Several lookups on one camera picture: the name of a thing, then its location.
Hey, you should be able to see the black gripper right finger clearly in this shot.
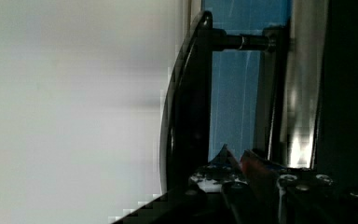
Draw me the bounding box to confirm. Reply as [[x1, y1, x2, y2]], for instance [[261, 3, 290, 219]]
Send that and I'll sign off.
[[241, 150, 358, 224]]

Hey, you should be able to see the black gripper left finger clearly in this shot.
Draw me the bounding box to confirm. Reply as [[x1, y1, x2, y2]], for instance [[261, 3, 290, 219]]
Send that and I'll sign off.
[[112, 146, 252, 224]]

